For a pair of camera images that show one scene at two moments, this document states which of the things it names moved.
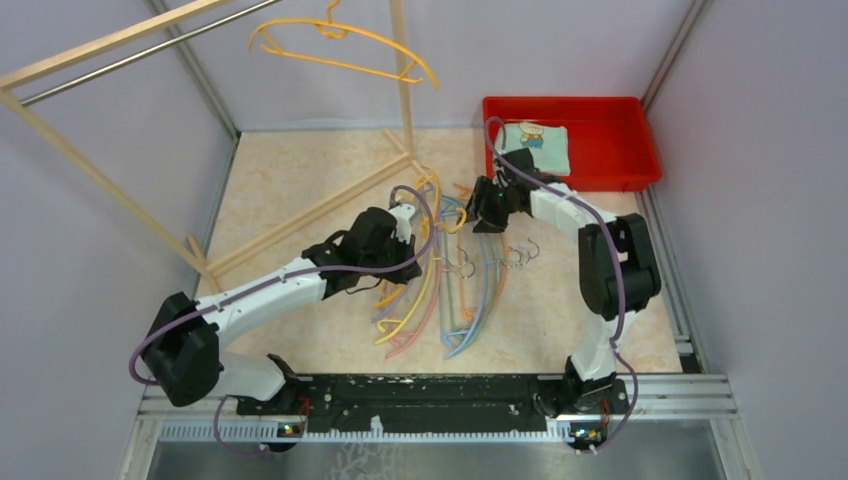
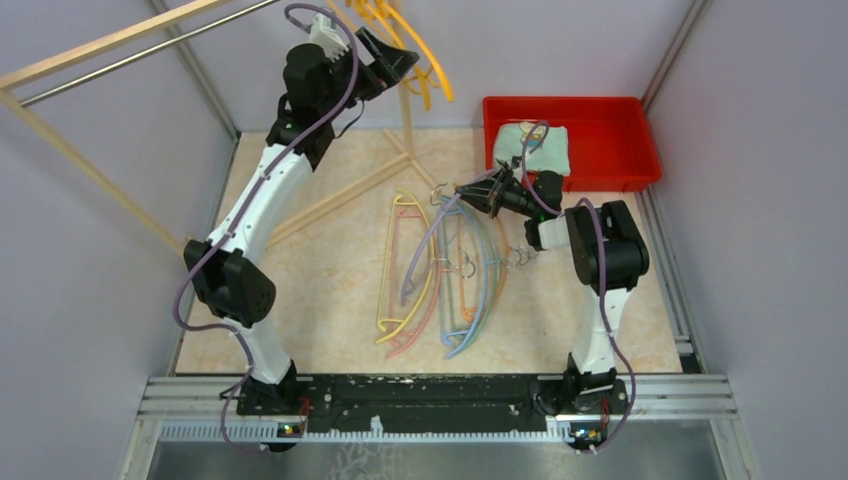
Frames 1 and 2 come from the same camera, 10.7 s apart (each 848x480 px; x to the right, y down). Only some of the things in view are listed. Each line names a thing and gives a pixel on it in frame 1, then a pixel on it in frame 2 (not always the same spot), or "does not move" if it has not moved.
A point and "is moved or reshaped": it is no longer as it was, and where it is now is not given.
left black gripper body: [394, 251] to [343, 67]
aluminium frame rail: [676, 396] does not move
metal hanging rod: [74, 81] does not move
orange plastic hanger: [334, 30] is moved or reshaped
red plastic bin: [610, 138] does not move
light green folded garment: [549, 146] does not move
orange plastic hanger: [454, 226] to [419, 80]
